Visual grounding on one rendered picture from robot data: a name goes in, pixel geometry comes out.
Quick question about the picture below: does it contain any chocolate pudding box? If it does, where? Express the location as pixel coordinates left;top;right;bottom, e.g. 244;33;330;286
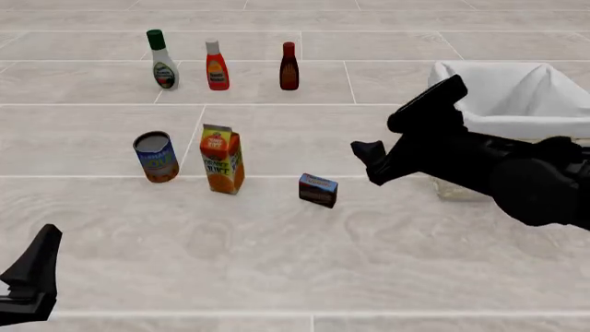
298;172;339;210

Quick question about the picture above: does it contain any blue and orange soup can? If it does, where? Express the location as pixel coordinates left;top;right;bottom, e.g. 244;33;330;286
132;130;181;184

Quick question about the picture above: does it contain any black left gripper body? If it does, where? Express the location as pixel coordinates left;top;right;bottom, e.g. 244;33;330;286
0;291;59;326

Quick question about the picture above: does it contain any dark red sauce bottle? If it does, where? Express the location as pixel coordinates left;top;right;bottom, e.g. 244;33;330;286
278;41;301;91

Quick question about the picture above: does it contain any orange juice carton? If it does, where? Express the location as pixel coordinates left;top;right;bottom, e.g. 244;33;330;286
199;123;246;196

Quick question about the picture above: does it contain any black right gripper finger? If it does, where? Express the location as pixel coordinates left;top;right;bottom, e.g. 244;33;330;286
349;138;387;169

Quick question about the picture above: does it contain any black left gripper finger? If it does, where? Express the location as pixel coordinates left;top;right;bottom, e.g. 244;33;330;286
0;223;64;301

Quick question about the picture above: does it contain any white cloth basket liner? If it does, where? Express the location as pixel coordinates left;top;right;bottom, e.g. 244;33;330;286
427;60;590;141

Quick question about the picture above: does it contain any white dressing bottle green cap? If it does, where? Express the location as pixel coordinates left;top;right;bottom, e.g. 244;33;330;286
146;28;181;91

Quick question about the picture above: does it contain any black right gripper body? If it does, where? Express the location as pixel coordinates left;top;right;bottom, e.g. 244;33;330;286
366;130;467;186

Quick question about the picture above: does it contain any red ketchup bottle white cap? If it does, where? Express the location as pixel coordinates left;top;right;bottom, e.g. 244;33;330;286
205;39;230;91

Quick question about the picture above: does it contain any pale wicker basket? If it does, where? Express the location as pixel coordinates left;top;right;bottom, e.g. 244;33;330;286
427;60;590;202

